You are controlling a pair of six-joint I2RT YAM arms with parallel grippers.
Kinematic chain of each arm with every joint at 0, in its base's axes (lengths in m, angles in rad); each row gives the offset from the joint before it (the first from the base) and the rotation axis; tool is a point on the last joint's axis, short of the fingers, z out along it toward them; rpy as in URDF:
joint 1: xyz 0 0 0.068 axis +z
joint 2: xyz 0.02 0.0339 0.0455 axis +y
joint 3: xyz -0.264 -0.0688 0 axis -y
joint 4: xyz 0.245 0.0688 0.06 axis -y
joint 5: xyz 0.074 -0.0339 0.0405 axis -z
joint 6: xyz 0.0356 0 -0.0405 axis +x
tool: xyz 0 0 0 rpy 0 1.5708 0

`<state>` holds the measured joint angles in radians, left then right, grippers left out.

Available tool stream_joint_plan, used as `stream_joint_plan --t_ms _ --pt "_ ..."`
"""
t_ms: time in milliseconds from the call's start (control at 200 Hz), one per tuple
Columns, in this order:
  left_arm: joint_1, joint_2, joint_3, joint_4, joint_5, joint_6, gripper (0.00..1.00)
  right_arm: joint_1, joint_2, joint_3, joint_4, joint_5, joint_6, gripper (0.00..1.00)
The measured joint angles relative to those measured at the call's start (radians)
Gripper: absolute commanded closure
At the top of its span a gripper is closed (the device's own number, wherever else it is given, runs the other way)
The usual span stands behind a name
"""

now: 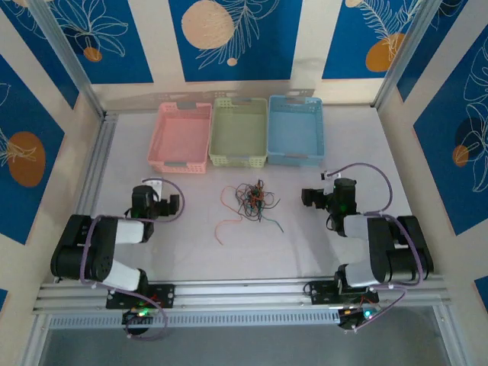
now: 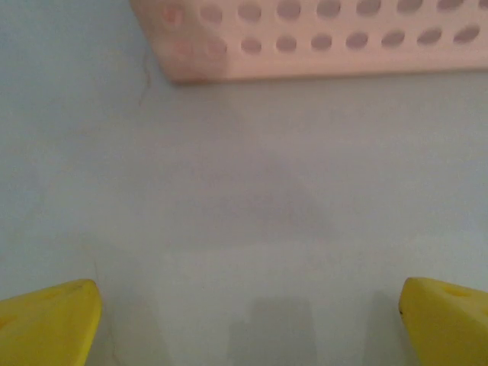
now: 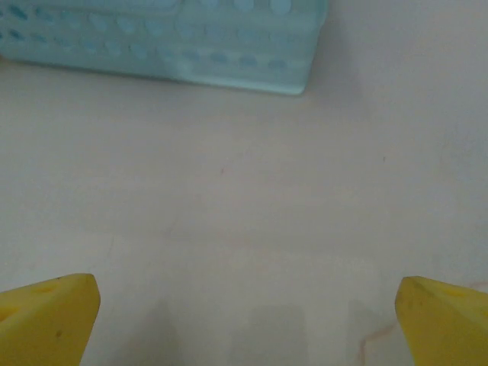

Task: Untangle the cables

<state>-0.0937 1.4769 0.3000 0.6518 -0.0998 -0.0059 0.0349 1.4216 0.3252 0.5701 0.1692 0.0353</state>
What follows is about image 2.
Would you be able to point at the pink perforated plastic basket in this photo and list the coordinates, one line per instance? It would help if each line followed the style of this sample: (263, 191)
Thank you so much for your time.
(305, 61)

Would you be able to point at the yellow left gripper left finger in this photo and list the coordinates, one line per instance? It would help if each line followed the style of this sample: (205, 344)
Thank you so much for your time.
(49, 328)

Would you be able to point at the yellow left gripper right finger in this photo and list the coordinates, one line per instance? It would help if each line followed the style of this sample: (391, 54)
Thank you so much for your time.
(450, 328)

